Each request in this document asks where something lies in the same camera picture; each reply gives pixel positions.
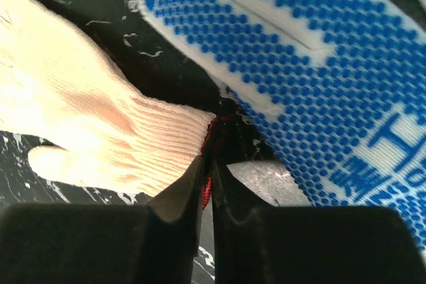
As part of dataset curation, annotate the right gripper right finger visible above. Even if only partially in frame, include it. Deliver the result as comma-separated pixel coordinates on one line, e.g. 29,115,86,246
212,161,425,283

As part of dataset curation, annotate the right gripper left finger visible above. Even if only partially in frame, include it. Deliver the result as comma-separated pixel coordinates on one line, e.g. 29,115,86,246
1,156,205,283

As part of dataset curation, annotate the cream rubber glove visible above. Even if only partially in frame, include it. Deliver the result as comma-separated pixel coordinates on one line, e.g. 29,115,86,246
1,0,215,196

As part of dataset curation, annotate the blue dotted glove right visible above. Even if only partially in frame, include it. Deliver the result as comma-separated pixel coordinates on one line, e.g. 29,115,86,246
137,0,425,250

